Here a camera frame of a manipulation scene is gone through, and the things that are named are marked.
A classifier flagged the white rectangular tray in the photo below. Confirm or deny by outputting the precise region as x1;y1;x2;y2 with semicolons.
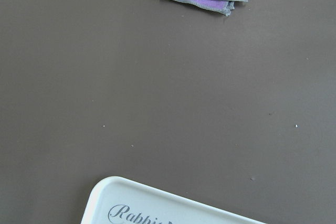
81;176;256;224

